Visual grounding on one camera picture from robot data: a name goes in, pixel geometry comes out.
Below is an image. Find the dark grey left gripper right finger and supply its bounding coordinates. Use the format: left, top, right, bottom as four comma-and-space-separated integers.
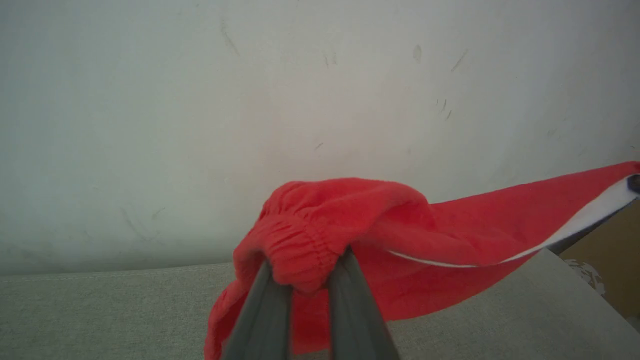
327, 246, 402, 360

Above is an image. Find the red cloth garment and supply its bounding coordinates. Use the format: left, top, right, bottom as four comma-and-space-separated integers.
203, 161, 640, 360

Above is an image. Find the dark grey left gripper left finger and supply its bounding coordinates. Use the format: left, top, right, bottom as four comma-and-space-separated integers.
221, 260, 294, 360

